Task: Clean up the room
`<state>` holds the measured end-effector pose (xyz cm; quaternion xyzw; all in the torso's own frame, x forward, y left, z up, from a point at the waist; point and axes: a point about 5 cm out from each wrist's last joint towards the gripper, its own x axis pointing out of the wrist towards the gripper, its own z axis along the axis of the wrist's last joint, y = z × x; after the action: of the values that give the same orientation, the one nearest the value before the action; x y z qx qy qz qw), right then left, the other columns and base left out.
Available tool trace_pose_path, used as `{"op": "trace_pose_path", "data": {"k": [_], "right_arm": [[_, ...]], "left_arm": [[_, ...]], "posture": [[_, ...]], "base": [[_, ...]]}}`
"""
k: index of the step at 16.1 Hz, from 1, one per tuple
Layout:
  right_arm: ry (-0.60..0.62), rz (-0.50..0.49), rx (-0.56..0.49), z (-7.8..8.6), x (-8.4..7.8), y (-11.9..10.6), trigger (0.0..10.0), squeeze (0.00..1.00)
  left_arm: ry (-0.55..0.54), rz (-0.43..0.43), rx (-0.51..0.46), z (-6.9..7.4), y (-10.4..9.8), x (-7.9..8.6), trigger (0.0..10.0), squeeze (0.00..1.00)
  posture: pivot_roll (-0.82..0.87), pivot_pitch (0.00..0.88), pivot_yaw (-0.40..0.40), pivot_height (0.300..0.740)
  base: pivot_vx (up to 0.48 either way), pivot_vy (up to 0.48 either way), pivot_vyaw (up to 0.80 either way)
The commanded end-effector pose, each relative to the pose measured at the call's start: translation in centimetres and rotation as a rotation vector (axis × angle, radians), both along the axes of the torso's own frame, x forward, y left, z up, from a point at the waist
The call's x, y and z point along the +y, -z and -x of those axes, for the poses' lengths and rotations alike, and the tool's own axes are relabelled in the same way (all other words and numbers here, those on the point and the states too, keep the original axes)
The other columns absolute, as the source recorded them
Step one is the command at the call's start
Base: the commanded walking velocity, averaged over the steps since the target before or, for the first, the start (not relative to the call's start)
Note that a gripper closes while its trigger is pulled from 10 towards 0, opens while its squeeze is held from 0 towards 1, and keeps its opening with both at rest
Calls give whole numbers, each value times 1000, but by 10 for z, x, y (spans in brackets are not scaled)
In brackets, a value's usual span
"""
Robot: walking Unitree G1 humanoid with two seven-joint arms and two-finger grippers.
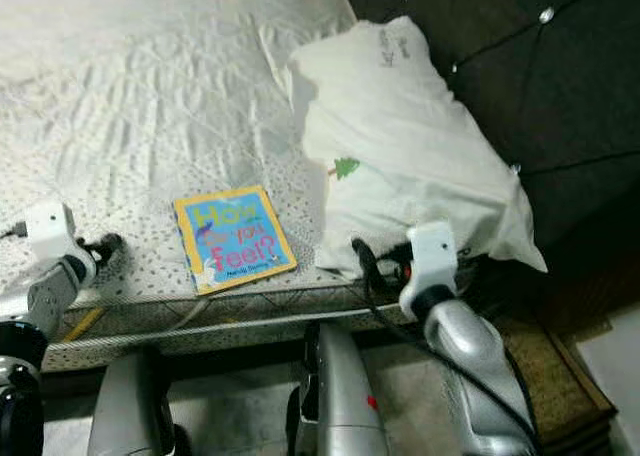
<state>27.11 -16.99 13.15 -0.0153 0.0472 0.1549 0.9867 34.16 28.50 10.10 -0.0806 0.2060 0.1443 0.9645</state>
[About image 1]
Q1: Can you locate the grey quilted mattress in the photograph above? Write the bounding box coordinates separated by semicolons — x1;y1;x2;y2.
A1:
0;0;531;372

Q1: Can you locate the white pillow with green tree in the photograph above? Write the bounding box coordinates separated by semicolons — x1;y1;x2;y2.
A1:
285;16;549;277

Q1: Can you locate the blue yellow children's book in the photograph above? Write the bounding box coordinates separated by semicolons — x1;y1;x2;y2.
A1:
173;184;299;297

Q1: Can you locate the silver right robot leg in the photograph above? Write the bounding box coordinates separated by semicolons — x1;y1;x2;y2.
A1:
285;321;391;456

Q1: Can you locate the silver left robot leg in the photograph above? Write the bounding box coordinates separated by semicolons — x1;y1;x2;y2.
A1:
85;348;186;456

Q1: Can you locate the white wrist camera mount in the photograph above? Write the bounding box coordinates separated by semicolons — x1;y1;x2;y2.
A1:
400;221;459;317
25;201;79;262

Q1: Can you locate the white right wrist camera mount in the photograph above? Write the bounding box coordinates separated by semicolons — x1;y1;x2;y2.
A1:
400;221;459;317

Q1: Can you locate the black tufted headboard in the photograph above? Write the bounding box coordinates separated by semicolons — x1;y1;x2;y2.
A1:
335;0;640;327

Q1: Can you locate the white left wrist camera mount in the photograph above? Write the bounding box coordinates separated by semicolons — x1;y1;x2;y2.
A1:
25;201;79;262

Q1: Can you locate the brown floor mat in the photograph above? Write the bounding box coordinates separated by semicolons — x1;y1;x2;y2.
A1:
495;316;619;447

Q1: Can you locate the silver robot leg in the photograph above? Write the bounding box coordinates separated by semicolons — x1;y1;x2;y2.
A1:
85;348;186;456
285;321;391;456

